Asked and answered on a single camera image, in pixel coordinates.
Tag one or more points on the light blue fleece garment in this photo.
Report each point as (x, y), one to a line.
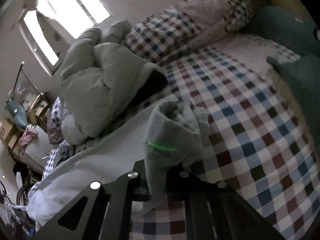
(165, 134)

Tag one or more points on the pink cloth item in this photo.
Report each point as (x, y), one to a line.
(27, 137)

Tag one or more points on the plaid checkered bed sheet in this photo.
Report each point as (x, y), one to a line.
(255, 143)

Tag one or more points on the teal bag on chair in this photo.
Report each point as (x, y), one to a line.
(17, 111)

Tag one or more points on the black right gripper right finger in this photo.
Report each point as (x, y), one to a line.
(215, 211)

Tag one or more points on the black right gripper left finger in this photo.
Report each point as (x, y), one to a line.
(100, 211)

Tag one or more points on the pale green puffer jacket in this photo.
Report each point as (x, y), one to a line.
(100, 79)

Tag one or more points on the teal cartoon cat pillow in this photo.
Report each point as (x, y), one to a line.
(302, 76)

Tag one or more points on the window with white frame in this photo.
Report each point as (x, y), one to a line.
(49, 27)

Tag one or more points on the wooden chair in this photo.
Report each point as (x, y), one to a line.
(39, 111)

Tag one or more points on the plaid checkered pillow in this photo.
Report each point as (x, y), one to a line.
(189, 25)

